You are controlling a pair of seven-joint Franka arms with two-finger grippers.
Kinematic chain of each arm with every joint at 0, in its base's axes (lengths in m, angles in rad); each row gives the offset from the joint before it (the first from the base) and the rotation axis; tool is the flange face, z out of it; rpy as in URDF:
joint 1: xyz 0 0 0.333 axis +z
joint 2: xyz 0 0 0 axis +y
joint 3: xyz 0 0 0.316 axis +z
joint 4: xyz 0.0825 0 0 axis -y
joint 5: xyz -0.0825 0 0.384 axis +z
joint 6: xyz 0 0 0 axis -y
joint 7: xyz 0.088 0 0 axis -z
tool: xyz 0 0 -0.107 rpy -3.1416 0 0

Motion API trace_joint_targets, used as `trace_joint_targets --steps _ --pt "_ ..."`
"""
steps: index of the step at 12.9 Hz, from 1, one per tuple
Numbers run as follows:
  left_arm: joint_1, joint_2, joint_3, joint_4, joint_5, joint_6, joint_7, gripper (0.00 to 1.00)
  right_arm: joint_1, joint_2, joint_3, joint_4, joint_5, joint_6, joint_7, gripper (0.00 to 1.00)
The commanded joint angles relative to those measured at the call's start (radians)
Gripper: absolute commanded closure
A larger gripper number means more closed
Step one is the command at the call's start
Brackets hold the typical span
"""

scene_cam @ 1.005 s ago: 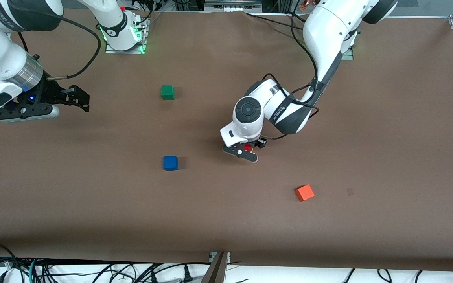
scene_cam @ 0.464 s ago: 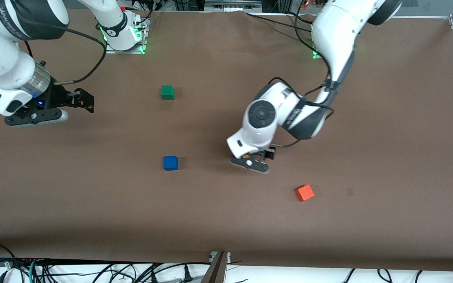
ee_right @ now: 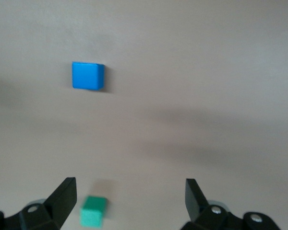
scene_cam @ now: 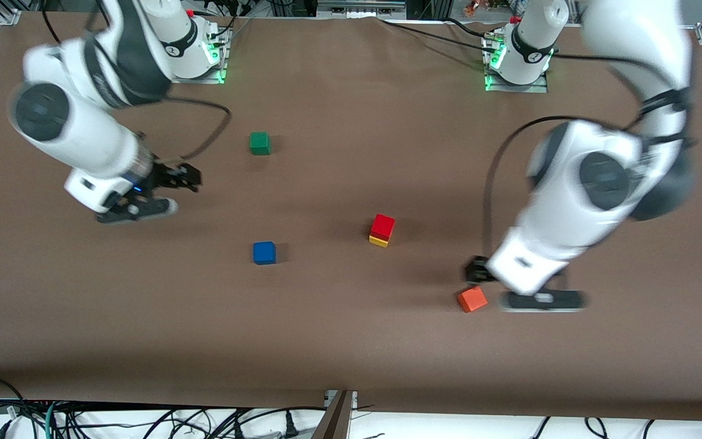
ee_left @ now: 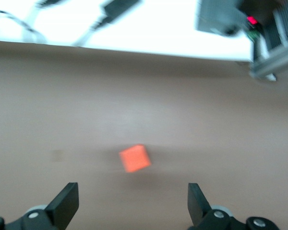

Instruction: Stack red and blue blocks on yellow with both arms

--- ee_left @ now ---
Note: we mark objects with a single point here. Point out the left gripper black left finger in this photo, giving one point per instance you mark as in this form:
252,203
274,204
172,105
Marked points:
62,208

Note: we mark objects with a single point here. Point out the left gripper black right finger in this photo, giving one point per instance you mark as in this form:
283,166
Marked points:
199,210

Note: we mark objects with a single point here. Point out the orange wooden block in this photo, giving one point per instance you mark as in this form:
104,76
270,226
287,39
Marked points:
135,158

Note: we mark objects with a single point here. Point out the brown paper table cover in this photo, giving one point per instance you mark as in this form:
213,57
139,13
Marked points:
206,119

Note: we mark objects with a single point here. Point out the grey metal box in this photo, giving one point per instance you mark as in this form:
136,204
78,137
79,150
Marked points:
218,16

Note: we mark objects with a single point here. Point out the black power adapter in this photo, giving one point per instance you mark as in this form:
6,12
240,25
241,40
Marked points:
117,8

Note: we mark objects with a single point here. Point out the aluminium camera mount post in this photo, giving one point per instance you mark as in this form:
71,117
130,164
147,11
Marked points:
273,63

